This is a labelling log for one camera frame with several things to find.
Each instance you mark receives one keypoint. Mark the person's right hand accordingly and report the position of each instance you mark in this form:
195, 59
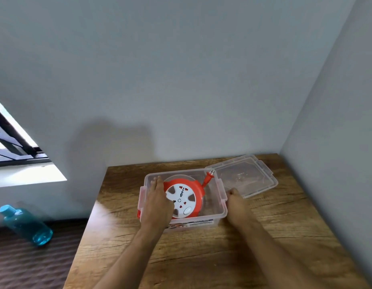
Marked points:
238, 212

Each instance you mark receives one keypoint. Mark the teal plastic bottle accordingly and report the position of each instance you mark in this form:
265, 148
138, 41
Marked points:
26, 225

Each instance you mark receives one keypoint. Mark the person's right forearm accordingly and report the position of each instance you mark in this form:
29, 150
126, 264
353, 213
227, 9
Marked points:
276, 261

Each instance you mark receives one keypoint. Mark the person's left hand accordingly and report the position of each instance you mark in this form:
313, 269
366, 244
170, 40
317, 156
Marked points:
157, 210

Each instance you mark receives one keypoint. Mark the person's left forearm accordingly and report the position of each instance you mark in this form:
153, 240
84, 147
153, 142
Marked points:
129, 261

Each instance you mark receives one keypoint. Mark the clear plastic box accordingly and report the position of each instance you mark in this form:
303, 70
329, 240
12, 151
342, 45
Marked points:
214, 204

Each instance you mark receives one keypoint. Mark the black window frame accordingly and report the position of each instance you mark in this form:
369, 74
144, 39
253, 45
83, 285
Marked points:
23, 161

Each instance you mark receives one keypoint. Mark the clear plastic lid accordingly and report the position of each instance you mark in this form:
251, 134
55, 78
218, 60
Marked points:
249, 177

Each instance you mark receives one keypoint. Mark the white window sill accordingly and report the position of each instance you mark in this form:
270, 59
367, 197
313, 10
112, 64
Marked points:
26, 176

